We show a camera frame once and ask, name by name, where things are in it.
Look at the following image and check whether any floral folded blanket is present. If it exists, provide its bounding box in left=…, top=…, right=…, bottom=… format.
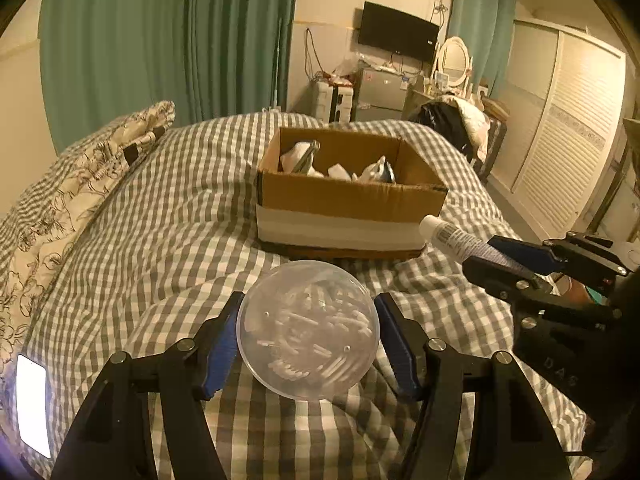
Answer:
left=1, top=101, right=175, bottom=379

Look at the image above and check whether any white oval vanity mirror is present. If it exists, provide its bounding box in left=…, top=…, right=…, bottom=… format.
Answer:
left=435, top=36, right=472, bottom=91

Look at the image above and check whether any white louvered wardrobe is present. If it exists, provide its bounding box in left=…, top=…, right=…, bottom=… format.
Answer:
left=490, top=20, right=627, bottom=238

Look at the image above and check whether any black jacket on chair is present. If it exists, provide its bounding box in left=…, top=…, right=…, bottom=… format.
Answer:
left=408, top=100, right=475, bottom=162

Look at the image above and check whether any brown cardboard box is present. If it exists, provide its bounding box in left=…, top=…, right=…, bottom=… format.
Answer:
left=256, top=127, right=448, bottom=260

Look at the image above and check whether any clear jar blue label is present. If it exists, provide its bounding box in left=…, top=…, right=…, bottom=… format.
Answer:
left=236, top=260, right=381, bottom=401

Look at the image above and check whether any white suitcase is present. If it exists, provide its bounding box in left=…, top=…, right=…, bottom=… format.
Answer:
left=311, top=78, right=354, bottom=124

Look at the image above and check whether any large green curtain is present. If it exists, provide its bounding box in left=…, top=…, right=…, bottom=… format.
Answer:
left=39, top=0, right=295, bottom=151

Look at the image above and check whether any green window curtain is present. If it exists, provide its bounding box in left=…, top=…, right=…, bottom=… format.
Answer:
left=447, top=0, right=518, bottom=98

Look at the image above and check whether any glowing white phone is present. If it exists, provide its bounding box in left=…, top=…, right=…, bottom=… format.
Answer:
left=15, top=354, right=51, bottom=458

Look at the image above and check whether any white blue packet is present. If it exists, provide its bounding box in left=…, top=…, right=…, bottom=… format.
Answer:
left=328, top=164, right=358, bottom=181

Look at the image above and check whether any black wall television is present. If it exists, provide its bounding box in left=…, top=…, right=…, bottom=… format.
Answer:
left=358, top=1, right=439, bottom=64

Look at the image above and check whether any silvery foil pouch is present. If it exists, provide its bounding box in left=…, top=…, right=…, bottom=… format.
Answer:
left=355, top=156, right=396, bottom=184

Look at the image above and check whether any white puffy coat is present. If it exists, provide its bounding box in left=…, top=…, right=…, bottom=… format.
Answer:
left=452, top=96, right=490, bottom=150

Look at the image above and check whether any silver mini fridge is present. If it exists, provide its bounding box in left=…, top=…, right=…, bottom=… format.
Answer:
left=352, top=67, right=410, bottom=122

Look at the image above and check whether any white cream tube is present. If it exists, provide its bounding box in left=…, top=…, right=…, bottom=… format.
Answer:
left=419, top=214, right=525, bottom=271

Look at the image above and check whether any white socks bundle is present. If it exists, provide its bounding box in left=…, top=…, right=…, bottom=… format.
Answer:
left=280, top=140, right=324, bottom=178

